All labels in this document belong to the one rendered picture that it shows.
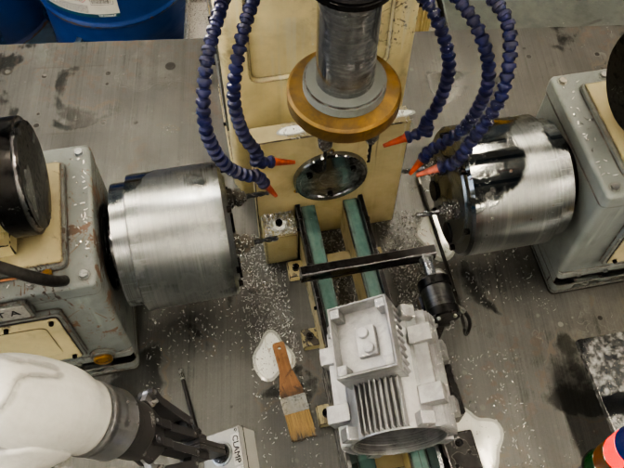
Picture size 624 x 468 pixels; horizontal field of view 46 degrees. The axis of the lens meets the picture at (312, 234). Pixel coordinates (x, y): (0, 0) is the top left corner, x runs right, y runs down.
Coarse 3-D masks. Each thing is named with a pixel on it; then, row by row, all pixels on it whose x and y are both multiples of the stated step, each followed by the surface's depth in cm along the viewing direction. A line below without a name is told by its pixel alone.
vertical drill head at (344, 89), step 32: (320, 32) 102; (352, 32) 99; (320, 64) 107; (352, 64) 104; (384, 64) 117; (288, 96) 114; (320, 96) 111; (352, 96) 110; (384, 96) 114; (320, 128) 111; (352, 128) 110; (384, 128) 113
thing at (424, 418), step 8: (400, 304) 121; (400, 312) 120; (408, 312) 120; (408, 320) 122; (328, 328) 125; (328, 336) 125; (416, 416) 112; (424, 416) 111; (432, 416) 112; (424, 424) 111; (432, 424) 112; (344, 432) 115; (352, 432) 115; (344, 440) 115; (352, 440) 114; (448, 440) 121; (368, 456) 125; (376, 456) 125
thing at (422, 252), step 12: (396, 252) 134; (408, 252) 134; (420, 252) 134; (432, 252) 134; (312, 264) 133; (324, 264) 133; (336, 264) 133; (348, 264) 133; (360, 264) 133; (372, 264) 133; (384, 264) 134; (396, 264) 135; (408, 264) 136; (300, 276) 132; (312, 276) 133; (324, 276) 134; (336, 276) 134
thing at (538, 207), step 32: (448, 128) 136; (512, 128) 133; (544, 128) 133; (480, 160) 129; (512, 160) 129; (544, 160) 129; (448, 192) 139; (480, 192) 128; (512, 192) 129; (544, 192) 129; (448, 224) 142; (480, 224) 130; (512, 224) 131; (544, 224) 133
